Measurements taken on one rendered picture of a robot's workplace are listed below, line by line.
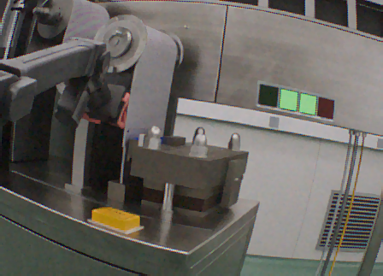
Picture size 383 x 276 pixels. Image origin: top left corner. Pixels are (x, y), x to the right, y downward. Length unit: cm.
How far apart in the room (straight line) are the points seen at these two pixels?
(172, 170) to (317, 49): 57
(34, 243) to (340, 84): 94
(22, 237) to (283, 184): 293
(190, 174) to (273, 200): 274
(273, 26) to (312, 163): 239
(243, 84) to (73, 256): 73
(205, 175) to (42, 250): 41
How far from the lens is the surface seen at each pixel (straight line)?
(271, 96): 137
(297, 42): 138
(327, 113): 135
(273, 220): 378
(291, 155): 371
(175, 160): 105
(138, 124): 118
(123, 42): 112
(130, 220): 87
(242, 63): 140
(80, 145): 114
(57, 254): 97
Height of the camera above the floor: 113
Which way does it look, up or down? 3 degrees down
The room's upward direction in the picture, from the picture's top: 9 degrees clockwise
